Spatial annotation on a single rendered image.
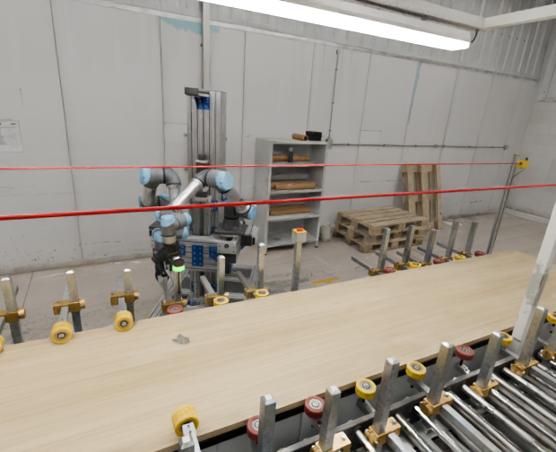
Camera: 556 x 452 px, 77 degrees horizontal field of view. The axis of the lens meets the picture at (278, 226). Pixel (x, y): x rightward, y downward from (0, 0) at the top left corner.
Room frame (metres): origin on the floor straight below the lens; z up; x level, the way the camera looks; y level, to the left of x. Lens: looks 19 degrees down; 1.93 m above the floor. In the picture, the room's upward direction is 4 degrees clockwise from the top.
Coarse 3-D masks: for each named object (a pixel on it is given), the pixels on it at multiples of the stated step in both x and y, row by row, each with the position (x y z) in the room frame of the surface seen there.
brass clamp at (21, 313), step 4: (20, 308) 1.40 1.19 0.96; (24, 308) 1.40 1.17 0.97; (0, 312) 1.35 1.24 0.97; (4, 312) 1.35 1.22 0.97; (12, 312) 1.36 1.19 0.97; (16, 312) 1.36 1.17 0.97; (20, 312) 1.37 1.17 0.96; (24, 312) 1.39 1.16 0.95; (0, 316) 1.33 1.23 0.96; (4, 316) 1.34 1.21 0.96; (8, 316) 1.35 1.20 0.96; (12, 316) 1.35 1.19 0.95; (16, 316) 1.36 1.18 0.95; (20, 316) 1.36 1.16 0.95; (24, 316) 1.38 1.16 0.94; (8, 320) 1.34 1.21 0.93; (12, 320) 1.35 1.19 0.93; (16, 320) 1.36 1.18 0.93
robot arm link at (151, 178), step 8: (144, 168) 2.16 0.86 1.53; (152, 168) 2.18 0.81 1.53; (160, 168) 2.19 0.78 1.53; (144, 176) 2.13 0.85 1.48; (152, 176) 2.15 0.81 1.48; (160, 176) 2.17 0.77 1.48; (144, 184) 2.15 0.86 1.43; (152, 184) 2.18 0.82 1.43; (144, 192) 2.30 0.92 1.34; (152, 192) 2.29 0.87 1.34; (144, 200) 2.37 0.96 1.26; (152, 200) 2.38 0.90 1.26
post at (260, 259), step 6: (258, 246) 1.94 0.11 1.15; (264, 246) 1.94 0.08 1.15; (258, 252) 1.93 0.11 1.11; (264, 252) 1.94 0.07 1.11; (258, 258) 1.93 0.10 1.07; (264, 258) 1.94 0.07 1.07; (258, 264) 1.92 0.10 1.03; (258, 270) 1.92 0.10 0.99; (258, 276) 1.92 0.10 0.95; (258, 282) 1.93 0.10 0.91; (258, 288) 1.93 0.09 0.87
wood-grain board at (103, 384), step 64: (512, 256) 2.69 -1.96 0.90; (192, 320) 1.49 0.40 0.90; (256, 320) 1.53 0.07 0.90; (320, 320) 1.57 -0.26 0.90; (384, 320) 1.61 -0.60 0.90; (448, 320) 1.65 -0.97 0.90; (512, 320) 1.70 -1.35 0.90; (0, 384) 1.01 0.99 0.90; (64, 384) 1.03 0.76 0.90; (128, 384) 1.05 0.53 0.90; (192, 384) 1.07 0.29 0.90; (256, 384) 1.10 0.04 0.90; (320, 384) 1.12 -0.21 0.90; (0, 448) 0.77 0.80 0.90; (64, 448) 0.78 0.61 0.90; (128, 448) 0.79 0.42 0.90
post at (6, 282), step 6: (6, 276) 1.38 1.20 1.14; (6, 282) 1.36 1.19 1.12; (12, 282) 1.39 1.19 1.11; (6, 288) 1.36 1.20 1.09; (12, 288) 1.37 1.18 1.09; (6, 294) 1.36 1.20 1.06; (12, 294) 1.36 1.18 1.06; (6, 300) 1.35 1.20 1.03; (12, 300) 1.36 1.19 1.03; (6, 306) 1.35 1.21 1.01; (12, 306) 1.36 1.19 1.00; (12, 324) 1.35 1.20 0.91; (18, 324) 1.36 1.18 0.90; (12, 330) 1.35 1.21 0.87; (18, 330) 1.36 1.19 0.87; (12, 336) 1.35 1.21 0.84; (18, 336) 1.36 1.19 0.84; (18, 342) 1.36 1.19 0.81
